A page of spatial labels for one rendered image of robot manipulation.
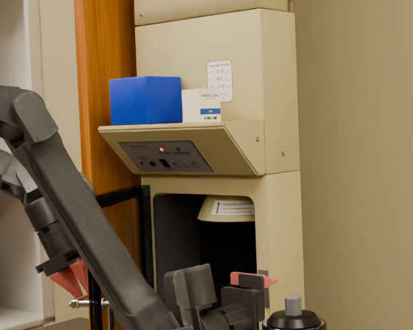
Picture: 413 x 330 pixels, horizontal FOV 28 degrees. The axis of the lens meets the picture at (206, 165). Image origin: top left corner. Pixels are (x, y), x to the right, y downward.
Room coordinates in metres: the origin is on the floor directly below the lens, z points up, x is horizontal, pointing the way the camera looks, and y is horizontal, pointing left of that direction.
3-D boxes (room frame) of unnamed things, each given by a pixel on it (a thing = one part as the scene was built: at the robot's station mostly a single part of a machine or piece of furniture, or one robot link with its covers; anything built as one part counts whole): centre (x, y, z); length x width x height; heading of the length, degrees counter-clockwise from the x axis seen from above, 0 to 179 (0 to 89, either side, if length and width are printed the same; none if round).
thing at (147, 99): (1.60, 0.11, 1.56); 0.10 x 0.10 x 0.09; 50
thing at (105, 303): (1.42, 0.18, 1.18); 0.02 x 0.02 x 0.06; 77
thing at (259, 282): (1.31, -0.07, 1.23); 0.09 x 0.07 x 0.07; 139
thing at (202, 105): (1.51, 0.00, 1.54); 0.05 x 0.05 x 0.06; 40
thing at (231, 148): (1.55, 0.05, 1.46); 0.32 x 0.11 x 0.10; 50
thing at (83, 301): (1.46, 0.22, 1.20); 0.10 x 0.05 x 0.03; 167
